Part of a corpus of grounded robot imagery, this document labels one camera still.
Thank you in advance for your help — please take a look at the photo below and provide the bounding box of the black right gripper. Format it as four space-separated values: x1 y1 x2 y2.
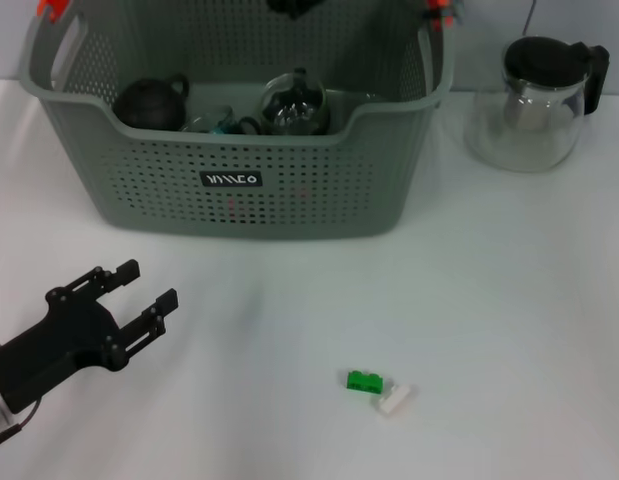
266 0 326 21

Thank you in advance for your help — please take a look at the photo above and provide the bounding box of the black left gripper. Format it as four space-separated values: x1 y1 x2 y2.
0 258 181 415

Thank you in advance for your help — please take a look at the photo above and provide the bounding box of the glass teacup black sleeve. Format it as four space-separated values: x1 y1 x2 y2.
228 115 263 135
258 67 333 136
181 103 235 134

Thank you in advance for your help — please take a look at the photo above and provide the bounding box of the dark green plastic brick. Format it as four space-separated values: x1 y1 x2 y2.
345 368 386 396

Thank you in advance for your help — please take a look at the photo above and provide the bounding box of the grey perforated storage bin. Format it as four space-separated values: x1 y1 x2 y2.
18 0 455 241

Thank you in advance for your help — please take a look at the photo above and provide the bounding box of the dark clay teapot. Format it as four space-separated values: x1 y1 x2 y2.
112 72 191 132

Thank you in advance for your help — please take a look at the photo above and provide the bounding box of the glass pitcher black lid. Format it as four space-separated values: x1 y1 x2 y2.
462 34 611 174

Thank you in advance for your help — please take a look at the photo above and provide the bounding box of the white plastic brick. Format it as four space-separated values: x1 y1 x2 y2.
376 383 420 417

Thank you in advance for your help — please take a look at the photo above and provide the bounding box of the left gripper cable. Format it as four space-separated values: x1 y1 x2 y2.
0 394 41 450

